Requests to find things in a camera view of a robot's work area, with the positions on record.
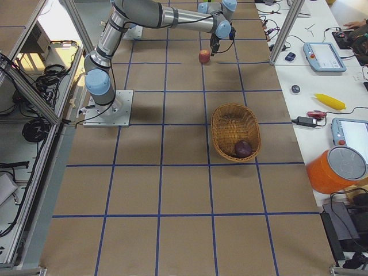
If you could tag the dark red apple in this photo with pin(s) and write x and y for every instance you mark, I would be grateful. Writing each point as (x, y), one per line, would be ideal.
(243, 149)

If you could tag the blue teach pendant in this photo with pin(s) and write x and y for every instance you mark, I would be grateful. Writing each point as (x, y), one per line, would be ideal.
(350, 133)
(323, 57)

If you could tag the red yellow apple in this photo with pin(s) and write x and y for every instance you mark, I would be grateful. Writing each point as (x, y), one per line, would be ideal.
(204, 56)

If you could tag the round grey puck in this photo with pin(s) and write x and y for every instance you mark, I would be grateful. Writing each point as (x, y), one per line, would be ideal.
(295, 89)

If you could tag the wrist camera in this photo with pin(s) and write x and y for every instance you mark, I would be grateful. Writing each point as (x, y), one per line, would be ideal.
(232, 34)

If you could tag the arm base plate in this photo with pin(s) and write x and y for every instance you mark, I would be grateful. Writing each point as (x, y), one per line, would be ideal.
(118, 115)
(133, 33)

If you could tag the right frame post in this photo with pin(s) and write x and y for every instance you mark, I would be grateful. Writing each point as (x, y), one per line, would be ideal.
(288, 23)

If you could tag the yellow toy corn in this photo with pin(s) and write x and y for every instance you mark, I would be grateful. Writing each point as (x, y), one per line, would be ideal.
(330, 101)

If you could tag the orange round object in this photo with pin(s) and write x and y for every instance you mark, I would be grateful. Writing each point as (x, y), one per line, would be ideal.
(336, 169)

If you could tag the wicker basket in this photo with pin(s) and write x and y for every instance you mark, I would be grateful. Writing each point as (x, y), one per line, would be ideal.
(230, 124)

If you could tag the dark checkered pouch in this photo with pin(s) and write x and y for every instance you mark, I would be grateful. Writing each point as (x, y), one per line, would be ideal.
(290, 57)

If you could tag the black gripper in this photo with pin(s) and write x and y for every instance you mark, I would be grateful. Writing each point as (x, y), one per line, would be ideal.
(214, 40)

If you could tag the red small tool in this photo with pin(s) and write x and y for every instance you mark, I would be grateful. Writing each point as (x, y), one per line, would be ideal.
(318, 115)

